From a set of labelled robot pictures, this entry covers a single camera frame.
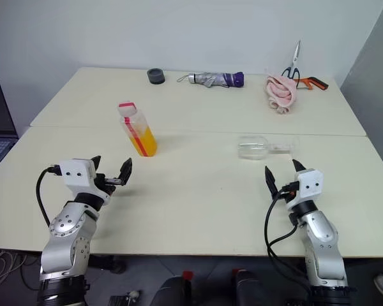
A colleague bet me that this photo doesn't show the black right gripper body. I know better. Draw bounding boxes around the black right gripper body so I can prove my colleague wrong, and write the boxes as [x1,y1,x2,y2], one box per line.
[276,182,298,204]

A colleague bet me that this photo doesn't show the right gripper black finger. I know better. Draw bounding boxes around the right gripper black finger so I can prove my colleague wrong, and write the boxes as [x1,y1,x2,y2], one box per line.
[264,164,280,201]
[291,158,306,175]

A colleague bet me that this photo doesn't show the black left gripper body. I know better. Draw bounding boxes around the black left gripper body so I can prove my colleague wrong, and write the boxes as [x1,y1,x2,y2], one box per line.
[94,173,123,198]

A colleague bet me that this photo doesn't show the plastic bottle with orange liquid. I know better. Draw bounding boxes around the plastic bottle with orange liquid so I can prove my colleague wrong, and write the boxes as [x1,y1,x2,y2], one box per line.
[119,108,158,157]

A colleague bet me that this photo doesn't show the pink white bottle cap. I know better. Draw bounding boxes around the pink white bottle cap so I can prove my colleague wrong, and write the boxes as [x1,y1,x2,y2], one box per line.
[117,101,138,118]

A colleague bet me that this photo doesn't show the clear plastic container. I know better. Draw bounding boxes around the clear plastic container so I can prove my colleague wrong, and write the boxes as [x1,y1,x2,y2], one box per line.
[237,135,296,160]

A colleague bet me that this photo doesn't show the rolled pink towel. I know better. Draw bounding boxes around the rolled pink towel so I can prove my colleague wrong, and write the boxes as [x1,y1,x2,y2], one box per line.
[264,73,299,115]

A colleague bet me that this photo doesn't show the black table foot caster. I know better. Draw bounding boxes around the black table foot caster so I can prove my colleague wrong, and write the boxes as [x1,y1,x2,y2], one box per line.
[89,254,127,275]

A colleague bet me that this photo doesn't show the orange black hand tool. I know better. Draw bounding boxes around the orange black hand tool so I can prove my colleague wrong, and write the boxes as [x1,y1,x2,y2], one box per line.
[295,76,329,91]

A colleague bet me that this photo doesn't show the dark open laptop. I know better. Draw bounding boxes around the dark open laptop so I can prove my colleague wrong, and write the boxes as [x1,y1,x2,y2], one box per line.
[0,81,19,178]

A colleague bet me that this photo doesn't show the grey partition panel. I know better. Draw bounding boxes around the grey partition panel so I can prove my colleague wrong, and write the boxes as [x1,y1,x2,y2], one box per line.
[340,0,383,166]

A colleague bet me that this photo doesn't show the folded silver purple umbrella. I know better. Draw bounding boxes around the folded silver purple umbrella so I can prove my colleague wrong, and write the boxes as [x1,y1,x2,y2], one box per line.
[177,71,246,89]

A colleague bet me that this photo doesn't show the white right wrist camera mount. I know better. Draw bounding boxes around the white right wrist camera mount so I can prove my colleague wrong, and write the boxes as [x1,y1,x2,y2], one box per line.
[286,168,324,211]

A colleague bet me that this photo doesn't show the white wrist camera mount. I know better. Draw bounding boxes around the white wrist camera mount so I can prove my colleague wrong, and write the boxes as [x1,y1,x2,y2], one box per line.
[286,168,324,211]
[59,158,112,207]

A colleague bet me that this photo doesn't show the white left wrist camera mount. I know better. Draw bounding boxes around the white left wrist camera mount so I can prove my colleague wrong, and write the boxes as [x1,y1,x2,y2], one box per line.
[59,158,112,207]

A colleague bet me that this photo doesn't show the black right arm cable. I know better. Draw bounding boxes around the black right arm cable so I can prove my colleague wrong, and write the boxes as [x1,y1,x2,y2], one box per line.
[264,183,315,306]

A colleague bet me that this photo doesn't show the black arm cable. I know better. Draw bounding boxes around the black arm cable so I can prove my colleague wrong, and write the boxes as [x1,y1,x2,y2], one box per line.
[264,183,315,306]
[35,164,62,228]

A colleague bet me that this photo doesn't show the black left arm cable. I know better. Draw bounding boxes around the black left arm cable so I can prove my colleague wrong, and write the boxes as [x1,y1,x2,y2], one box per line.
[35,164,62,228]

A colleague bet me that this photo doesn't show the black handled scissors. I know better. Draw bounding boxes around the black handled scissors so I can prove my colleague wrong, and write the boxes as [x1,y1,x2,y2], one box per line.
[280,40,303,80]

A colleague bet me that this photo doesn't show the white floor cables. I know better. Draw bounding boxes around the white floor cables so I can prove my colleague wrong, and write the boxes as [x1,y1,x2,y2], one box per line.
[0,250,29,288]

